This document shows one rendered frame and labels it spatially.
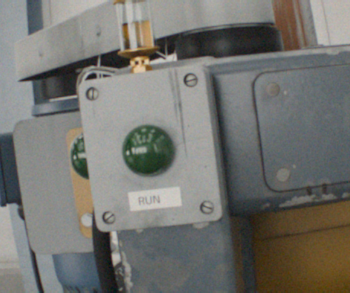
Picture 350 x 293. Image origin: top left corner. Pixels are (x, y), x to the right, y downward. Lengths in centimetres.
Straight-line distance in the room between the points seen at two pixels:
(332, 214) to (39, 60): 39
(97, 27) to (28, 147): 22
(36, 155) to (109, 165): 47
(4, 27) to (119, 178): 512
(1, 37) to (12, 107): 52
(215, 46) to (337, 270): 31
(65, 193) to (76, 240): 6
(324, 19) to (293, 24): 470
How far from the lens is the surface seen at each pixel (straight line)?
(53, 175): 95
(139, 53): 55
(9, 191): 98
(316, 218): 77
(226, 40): 63
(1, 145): 97
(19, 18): 555
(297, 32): 102
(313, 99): 52
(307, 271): 83
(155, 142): 46
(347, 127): 52
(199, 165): 48
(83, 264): 99
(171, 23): 67
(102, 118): 48
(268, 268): 83
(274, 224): 77
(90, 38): 81
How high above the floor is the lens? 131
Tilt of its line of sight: 3 degrees down
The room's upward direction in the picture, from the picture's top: 7 degrees counter-clockwise
